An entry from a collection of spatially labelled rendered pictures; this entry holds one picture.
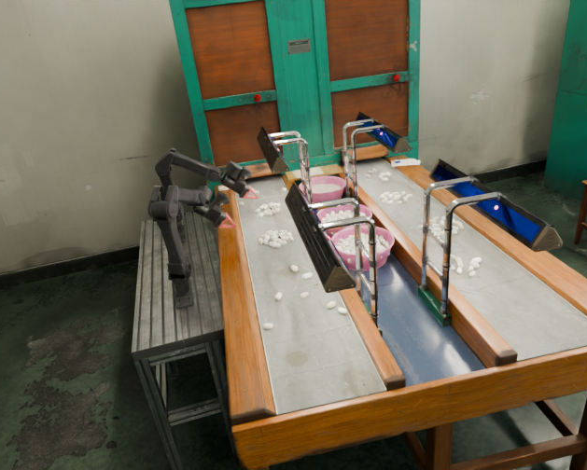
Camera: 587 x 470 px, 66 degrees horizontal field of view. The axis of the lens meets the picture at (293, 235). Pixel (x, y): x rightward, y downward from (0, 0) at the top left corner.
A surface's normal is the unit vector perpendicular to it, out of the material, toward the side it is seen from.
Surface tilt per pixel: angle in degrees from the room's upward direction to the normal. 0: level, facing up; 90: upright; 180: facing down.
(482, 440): 0
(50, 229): 90
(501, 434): 0
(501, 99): 90
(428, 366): 0
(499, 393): 90
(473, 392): 90
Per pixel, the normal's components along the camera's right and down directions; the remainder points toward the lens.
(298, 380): -0.11, -0.89
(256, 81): 0.18, 0.42
